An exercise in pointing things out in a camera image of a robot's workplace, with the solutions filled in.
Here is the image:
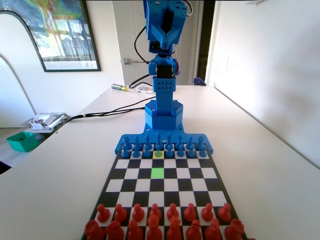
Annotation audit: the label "blue chess king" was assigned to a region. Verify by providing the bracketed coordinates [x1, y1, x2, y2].
[154, 130, 162, 151]

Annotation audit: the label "row of blue chess pieces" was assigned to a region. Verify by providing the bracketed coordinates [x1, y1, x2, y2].
[114, 122, 215, 155]

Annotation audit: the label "red chess pawn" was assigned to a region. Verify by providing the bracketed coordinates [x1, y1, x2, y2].
[149, 203, 163, 222]
[201, 202, 215, 222]
[166, 202, 180, 222]
[96, 203, 111, 223]
[217, 202, 232, 223]
[183, 202, 197, 222]
[114, 203, 128, 223]
[131, 202, 145, 223]

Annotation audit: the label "red chess king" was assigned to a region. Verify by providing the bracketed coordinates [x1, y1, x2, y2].
[146, 214, 163, 240]

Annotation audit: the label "red chess queen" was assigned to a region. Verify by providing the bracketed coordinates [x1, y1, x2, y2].
[166, 216, 183, 240]

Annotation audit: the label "red chess bishop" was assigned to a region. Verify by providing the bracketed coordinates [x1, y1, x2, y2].
[185, 219, 203, 240]
[127, 219, 144, 240]

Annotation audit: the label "red chess knight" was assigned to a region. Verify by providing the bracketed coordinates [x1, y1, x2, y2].
[104, 219, 125, 240]
[204, 218, 223, 240]

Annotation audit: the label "red chess rook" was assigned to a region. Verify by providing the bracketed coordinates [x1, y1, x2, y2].
[84, 219, 105, 240]
[224, 218, 245, 240]

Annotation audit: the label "white door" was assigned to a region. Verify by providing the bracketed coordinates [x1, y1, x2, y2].
[112, 0, 205, 86]

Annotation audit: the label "black framed poster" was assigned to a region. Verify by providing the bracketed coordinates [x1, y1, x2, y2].
[0, 0, 102, 73]

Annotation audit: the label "pile of papers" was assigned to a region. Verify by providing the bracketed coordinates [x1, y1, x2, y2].
[28, 112, 68, 131]

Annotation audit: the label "black and white chessboard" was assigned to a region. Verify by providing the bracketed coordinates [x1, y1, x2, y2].
[80, 147, 248, 240]

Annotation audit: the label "green plastic box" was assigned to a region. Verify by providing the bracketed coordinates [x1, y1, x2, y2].
[6, 131, 40, 153]

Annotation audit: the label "metal door handle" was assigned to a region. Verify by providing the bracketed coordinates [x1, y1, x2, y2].
[123, 57, 149, 65]

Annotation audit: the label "yellow handled screwdriver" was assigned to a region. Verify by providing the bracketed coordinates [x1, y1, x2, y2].
[111, 83, 141, 93]

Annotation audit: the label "black table cable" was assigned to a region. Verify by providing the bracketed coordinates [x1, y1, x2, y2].
[66, 97, 157, 123]
[66, 106, 148, 123]

